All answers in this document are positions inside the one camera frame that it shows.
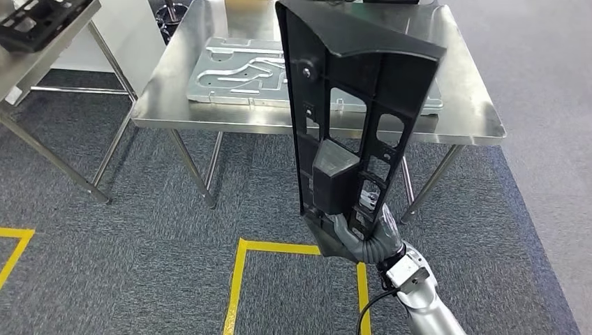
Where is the black plastic panel part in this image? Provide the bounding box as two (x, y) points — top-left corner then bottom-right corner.
(0, 0), (94, 54)
(274, 0), (447, 265)

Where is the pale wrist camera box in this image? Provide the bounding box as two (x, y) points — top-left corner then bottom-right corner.
(385, 253), (431, 292)

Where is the stainless steel workbench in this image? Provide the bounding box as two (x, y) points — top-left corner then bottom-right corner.
(130, 0), (508, 225)

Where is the white cabinet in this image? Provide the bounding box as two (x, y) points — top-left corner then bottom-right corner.
(50, 0), (168, 85)

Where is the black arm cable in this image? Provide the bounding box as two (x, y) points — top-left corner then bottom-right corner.
(355, 288), (399, 335)

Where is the chrome stanchion post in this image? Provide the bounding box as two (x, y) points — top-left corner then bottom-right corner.
(154, 0), (190, 45)

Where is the embossed grey metal plate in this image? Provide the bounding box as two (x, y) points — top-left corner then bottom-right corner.
(186, 36), (445, 116)

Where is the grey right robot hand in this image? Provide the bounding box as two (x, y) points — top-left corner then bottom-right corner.
(332, 203), (405, 258)

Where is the stainless steel side table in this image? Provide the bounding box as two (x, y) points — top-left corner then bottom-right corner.
(0, 0), (140, 205)

